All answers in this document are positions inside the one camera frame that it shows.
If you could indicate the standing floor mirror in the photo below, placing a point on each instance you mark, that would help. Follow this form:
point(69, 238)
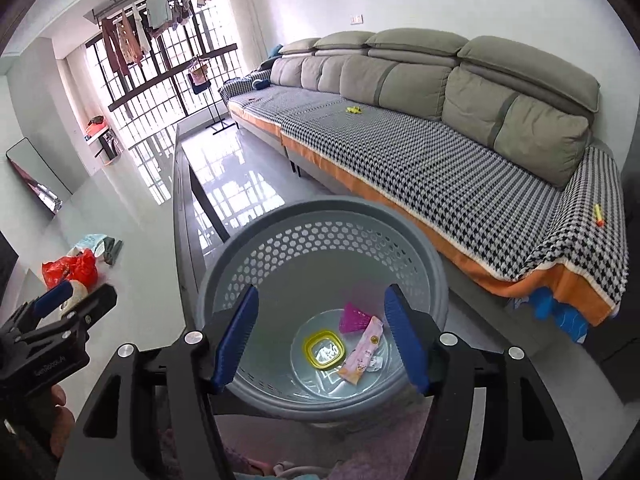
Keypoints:
point(37, 175)

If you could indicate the grey perforated plastic basket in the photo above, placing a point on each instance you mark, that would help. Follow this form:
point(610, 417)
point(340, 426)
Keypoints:
point(330, 260)

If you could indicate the teal cloth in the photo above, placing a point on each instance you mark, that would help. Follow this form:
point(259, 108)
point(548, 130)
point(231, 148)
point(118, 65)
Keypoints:
point(275, 51)

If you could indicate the beige plush ball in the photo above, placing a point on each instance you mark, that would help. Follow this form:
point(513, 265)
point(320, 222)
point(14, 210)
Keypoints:
point(79, 292)

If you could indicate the small white side table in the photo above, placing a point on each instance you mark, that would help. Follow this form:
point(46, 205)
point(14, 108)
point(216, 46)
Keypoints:
point(105, 145)

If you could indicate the white plastic packet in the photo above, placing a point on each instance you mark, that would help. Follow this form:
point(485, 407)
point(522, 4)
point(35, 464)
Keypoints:
point(90, 241)

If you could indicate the yellow red toy marker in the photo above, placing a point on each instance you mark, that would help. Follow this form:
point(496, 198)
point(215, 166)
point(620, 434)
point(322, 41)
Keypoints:
point(598, 214)

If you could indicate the blue bag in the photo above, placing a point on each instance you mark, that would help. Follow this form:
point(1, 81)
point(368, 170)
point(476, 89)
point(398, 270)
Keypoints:
point(560, 315)

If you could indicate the grey fabric sofa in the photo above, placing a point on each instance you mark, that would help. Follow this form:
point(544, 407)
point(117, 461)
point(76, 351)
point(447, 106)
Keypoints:
point(500, 90)

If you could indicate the black window grille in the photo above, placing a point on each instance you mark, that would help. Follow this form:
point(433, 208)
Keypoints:
point(160, 75)

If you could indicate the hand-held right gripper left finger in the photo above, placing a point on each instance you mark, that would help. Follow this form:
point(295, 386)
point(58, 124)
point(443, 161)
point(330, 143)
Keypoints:
point(235, 340)

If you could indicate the pink snack wrapper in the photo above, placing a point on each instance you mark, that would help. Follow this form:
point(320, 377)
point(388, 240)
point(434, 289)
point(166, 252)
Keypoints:
point(365, 350)

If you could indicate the small yellow toy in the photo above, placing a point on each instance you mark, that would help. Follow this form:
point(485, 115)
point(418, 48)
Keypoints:
point(354, 109)

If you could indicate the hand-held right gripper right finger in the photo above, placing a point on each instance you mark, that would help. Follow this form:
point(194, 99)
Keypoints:
point(407, 340)

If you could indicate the black television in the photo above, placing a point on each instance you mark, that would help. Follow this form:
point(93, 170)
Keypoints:
point(7, 270)

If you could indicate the pink plastic mesh piece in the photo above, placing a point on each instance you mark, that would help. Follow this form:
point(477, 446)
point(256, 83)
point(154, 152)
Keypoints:
point(352, 317)

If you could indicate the dark blue cushion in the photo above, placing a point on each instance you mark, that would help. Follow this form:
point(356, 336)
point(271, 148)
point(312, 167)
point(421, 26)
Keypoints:
point(260, 85)

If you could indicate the houndstooth sofa cover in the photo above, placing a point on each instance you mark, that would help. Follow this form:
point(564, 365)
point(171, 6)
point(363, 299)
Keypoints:
point(450, 180)
point(265, 102)

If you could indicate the row of hanging clothes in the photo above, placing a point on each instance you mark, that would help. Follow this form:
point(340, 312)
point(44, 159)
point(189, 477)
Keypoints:
point(150, 20)

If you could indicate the person's left hand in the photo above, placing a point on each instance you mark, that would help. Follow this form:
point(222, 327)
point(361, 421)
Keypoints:
point(60, 420)

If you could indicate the standing clothes rack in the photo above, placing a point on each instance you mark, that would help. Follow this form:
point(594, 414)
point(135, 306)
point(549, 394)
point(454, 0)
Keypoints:
point(200, 77)

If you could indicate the red plastic bag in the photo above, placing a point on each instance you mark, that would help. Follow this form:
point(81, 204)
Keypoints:
point(70, 270)

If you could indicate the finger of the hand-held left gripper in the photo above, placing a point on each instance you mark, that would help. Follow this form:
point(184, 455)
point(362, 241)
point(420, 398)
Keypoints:
point(97, 305)
point(52, 296)

